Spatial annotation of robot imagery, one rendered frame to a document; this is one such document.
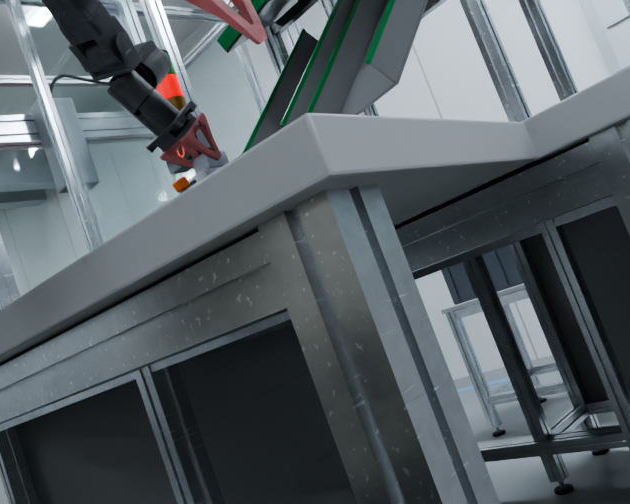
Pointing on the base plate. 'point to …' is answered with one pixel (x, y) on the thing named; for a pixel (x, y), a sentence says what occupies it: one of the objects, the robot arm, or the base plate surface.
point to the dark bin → (266, 10)
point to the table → (262, 209)
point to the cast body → (204, 166)
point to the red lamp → (170, 86)
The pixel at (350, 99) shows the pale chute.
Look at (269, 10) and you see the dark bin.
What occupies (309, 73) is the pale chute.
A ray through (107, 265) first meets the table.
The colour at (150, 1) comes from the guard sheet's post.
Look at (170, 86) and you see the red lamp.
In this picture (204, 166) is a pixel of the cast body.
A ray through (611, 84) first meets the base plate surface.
